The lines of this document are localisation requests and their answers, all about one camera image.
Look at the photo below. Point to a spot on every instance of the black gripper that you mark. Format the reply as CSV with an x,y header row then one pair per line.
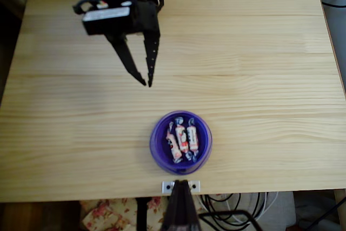
x,y
146,22

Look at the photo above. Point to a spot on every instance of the white red blue candy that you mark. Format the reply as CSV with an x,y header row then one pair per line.
x,y
173,144
181,140
193,139

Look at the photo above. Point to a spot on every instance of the purple plastic bowl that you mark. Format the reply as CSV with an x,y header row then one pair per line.
x,y
204,147

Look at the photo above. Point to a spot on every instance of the black table clamp leg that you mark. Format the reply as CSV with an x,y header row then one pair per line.
x,y
141,214

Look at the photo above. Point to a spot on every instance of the floral patterned cloth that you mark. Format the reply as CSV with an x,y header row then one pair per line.
x,y
108,214

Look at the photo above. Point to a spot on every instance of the black wrist camera silver label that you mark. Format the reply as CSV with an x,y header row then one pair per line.
x,y
108,22

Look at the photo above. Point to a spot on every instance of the silver metal mounting bracket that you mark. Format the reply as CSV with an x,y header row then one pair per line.
x,y
166,187

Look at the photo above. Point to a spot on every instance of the black camera pole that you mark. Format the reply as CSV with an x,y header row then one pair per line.
x,y
180,209

